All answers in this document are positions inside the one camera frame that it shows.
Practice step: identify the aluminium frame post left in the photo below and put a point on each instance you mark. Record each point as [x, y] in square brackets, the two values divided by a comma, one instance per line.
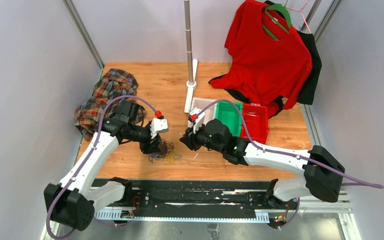
[75, 16]

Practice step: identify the red t-shirt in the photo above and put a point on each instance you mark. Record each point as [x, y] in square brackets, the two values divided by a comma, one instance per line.
[264, 71]

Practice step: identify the green plastic bin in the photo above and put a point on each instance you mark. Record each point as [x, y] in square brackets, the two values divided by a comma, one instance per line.
[227, 114]

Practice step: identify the pink wire hanger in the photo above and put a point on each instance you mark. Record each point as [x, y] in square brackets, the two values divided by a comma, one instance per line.
[299, 6]

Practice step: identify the metal pole with white base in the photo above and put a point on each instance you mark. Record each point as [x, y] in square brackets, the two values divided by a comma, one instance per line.
[192, 64]

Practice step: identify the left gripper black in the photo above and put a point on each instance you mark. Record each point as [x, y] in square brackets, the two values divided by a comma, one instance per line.
[148, 147]

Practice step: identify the black t-shirt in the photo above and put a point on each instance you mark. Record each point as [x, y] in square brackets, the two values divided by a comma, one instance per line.
[307, 91]

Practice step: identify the aluminium frame post right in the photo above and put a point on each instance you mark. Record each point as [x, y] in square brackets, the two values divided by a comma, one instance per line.
[327, 18]

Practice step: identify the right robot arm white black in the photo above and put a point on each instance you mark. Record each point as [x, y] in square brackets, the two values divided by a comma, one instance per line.
[318, 172]

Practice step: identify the white plastic bin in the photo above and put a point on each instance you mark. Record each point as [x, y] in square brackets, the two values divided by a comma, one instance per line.
[200, 103]

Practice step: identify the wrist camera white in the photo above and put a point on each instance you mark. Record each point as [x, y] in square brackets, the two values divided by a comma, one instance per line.
[158, 126]
[196, 116]

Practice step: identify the plaid flannel shirt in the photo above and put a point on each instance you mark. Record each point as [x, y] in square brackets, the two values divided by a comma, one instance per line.
[113, 84]

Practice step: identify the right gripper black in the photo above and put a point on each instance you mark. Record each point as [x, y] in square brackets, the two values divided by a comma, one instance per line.
[190, 140]

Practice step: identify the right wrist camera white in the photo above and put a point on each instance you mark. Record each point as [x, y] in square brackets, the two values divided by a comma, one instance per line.
[196, 116]

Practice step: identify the green clothes hanger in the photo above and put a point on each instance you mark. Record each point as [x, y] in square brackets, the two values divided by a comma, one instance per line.
[276, 21]

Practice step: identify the red plastic bin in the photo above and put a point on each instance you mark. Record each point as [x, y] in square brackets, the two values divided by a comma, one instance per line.
[257, 121]

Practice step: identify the aluminium frame post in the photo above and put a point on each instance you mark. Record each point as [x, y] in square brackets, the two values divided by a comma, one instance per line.
[75, 16]
[327, 18]

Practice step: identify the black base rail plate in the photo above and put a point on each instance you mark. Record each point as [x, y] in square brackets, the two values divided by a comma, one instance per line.
[197, 200]

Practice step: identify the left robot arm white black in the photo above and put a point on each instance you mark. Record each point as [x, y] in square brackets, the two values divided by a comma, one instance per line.
[72, 202]

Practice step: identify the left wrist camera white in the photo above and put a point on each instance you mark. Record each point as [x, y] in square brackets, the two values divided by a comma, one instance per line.
[158, 126]

